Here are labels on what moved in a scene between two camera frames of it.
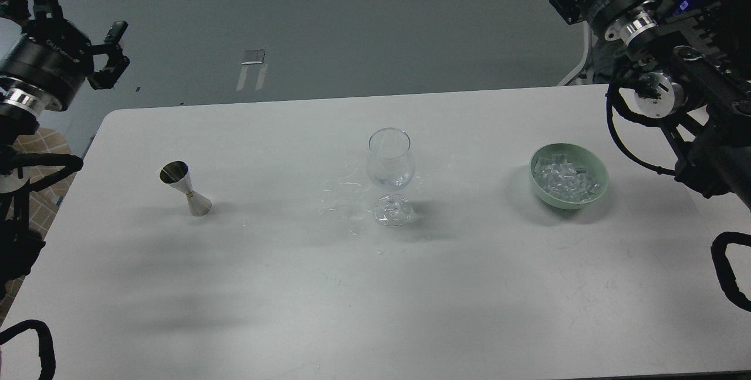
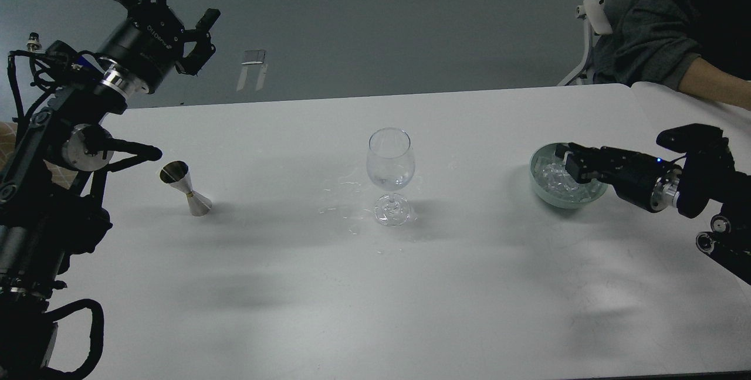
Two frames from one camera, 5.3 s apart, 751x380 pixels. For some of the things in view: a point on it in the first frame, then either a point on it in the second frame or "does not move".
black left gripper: [47, 67] to [146, 42]
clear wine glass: [391, 167] does not move
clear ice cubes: [563, 180] does not move
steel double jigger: [177, 174] does not move
